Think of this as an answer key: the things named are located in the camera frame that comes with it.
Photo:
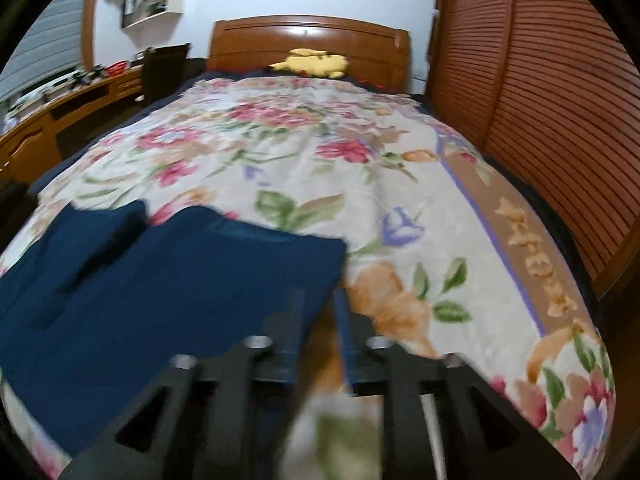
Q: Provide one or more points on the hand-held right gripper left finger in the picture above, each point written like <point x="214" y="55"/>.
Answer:
<point x="295" y="325"/>

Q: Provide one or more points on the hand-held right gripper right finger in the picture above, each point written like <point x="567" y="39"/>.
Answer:
<point x="345" y="330"/>

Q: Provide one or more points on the navy blue suit jacket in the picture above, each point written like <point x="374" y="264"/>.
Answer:
<point x="150" y="300"/>

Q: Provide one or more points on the floral blanket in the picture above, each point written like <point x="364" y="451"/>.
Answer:
<point x="350" y="200"/>

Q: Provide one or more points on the yellow plush toy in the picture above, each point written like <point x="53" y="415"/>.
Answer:
<point x="310" y="62"/>

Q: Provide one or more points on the wooden bed headboard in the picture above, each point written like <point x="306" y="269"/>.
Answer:
<point x="310" y="42"/>

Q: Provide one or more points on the dark brown chair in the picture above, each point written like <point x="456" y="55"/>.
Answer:
<point x="162" y="72"/>

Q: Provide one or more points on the wooden louvered wardrobe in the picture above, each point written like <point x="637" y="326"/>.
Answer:
<point x="545" y="100"/>

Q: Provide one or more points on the red basket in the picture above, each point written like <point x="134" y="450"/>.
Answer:
<point x="116" y="67"/>

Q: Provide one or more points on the wooden desk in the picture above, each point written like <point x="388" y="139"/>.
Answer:
<point x="60" y="115"/>

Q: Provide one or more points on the window blind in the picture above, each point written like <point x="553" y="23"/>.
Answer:
<point x="45" y="45"/>

